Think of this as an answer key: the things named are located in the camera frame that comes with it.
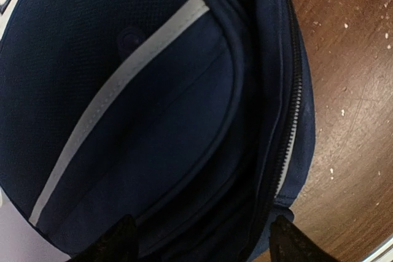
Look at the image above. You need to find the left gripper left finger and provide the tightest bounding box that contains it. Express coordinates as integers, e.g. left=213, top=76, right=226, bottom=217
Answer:
left=70, top=215, right=137, bottom=262

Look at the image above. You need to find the navy blue backpack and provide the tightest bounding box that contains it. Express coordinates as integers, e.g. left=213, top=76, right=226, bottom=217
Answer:
left=1, top=0, right=316, bottom=261

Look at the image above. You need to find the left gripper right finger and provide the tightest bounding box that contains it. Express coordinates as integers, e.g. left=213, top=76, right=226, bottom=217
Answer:
left=269, top=215, right=338, bottom=262

